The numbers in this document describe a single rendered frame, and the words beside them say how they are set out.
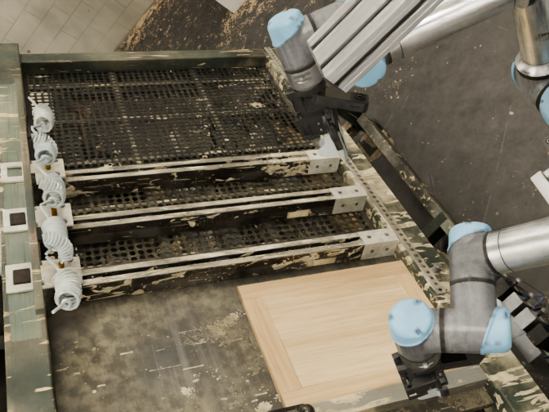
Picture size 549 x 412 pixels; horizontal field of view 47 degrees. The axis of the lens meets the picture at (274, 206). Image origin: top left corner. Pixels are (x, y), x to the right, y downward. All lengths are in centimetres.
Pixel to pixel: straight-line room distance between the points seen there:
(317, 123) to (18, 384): 89
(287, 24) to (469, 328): 66
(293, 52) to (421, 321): 58
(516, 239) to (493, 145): 216
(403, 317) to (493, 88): 240
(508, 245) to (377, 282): 98
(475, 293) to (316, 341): 79
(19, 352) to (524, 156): 231
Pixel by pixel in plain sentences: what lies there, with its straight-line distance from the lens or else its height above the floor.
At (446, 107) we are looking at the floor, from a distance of 346.
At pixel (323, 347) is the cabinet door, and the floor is 122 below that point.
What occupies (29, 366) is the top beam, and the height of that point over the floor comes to 189.
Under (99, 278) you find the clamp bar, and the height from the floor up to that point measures 172.
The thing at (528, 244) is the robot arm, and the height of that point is 163.
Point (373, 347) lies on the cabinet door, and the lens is 183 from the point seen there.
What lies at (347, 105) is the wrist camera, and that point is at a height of 166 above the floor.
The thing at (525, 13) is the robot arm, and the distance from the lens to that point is 151.
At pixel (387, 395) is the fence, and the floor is 116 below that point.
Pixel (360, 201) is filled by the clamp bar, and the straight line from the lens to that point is 225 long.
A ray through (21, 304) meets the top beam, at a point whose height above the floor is 190.
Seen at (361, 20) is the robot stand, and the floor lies 203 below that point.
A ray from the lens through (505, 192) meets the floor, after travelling 307.
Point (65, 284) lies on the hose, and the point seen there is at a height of 187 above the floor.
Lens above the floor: 254
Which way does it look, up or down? 39 degrees down
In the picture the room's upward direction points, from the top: 65 degrees counter-clockwise
